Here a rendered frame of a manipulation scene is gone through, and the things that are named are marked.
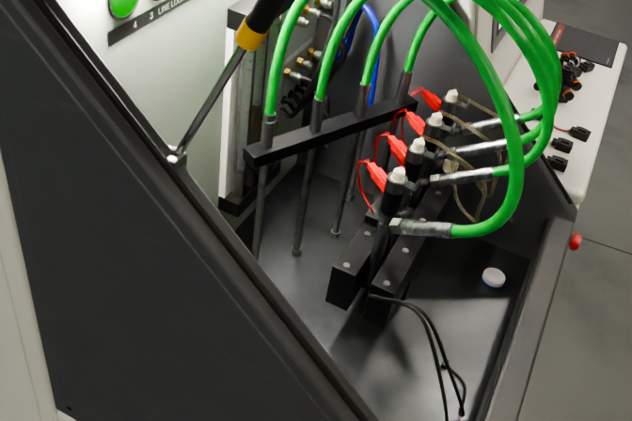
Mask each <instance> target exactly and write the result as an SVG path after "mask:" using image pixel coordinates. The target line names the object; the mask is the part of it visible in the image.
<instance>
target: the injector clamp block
mask: <svg viewBox="0 0 632 421"><path fill-rule="evenodd" d="M453 199H454V193H453V187H452V185H448V186H444V187H437V188H432V186H431V187H429V188H428V190H427V191H426V193H425V195H424V196H423V198H422V199H421V200H420V202H419V204H418V206H417V208H416V209H415V215H414V217H413V218H410V219H409V220H420V221H429V222H442V221H443V219H444V217H445V216H446V214H447V212H448V210H449V208H450V205H451V204H452V201H453ZM376 233H377V226H372V225H369V224H367V223H365V222H364V221H363V222H362V223H361V225H360V226H359V228H358V229H357V231H356V232H355V234H354V236H353V237H352V238H351V240H349V242H348V243H347V245H346V246H345V248H344V249H343V251H342V252H341V254H340V255H339V257H338V258H337V260H336V261H335V263H334V264H333V266H332V270H331V274H330V279H329V283H328V288H327V293H326V297H325V301H326V302H328V303H330V304H332V305H335V306H337V307H339V308H341V309H343V310H345V311H347V310H348V309H349V307H350V305H351V304H352V302H353V300H354V299H355V297H356V295H357V294H358V292H359V291H360V289H361V288H365V289H367V290H368V291H369V293H368V297H367V301H366V304H365V307H364V311H363V315H362V319H364V320H366V321H369V322H371V323H373V324H375V325H377V326H379V327H381V328H383V329H385V328H386V326H387V323H388V321H389V319H390V317H391V316H392V314H393V312H394V310H395V308H396V306H397V305H396V304H389V303H386V302H383V301H377V300H376V299H375V298H372V297H370V296H369V295H370V294H374V295H378V296H381V297H386V298H391V299H397V300H402V301H405V300H406V298H407V297H408V295H409V293H410V291H411V289H412V287H413V286H414V284H415V282H416V281H417V279H418V277H419V274H420V272H421V270H422V267H423V264H424V261H425V258H426V256H427V253H428V250H429V247H430V244H431V241H432V240H433V238H434V237H425V236H411V235H399V238H398V240H397V241H396V242H395V244H394V246H393V247H392V249H391V250H390V252H389V254H387V253H384V255H383V259H382V263H381V266H380V269H379V271H378V273H377V274H376V276H375V277H374V278H373V280H372V282H371V285H370V286H368V285H366V284H365V282H364V280H365V276H366V272H367V269H368V266H369V262H370V258H371V251H372V248H373V244H374V240H375V237H376Z"/></svg>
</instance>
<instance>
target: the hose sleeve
mask: <svg viewBox="0 0 632 421"><path fill-rule="evenodd" d="M456 225H457V224H455V223H448V222H445V223H444V222H429V221H420V220H402V221H401V223H400V231H401V232H402V234H406V235H411V236H425V237H435V238H440V239H443V238H444V239H456V238H454V237H452V235H451V229H452V227H453V226H456Z"/></svg>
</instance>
